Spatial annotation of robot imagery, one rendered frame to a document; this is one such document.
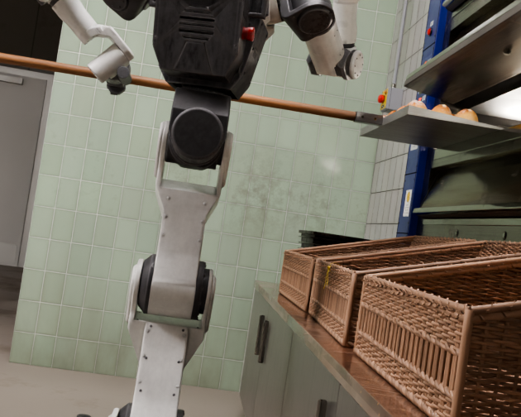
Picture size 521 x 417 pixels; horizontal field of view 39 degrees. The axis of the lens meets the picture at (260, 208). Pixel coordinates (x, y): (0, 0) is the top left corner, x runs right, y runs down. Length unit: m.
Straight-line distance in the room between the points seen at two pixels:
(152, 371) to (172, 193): 0.42
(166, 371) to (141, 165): 1.95
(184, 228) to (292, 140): 1.91
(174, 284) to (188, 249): 0.09
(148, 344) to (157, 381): 0.09
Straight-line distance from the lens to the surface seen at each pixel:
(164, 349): 1.74
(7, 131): 8.55
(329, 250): 2.61
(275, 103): 2.33
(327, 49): 1.89
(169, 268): 1.72
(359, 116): 2.38
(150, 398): 1.72
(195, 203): 1.75
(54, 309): 3.62
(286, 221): 3.56
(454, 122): 2.19
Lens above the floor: 0.79
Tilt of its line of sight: 2 degrees up
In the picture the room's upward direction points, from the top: 8 degrees clockwise
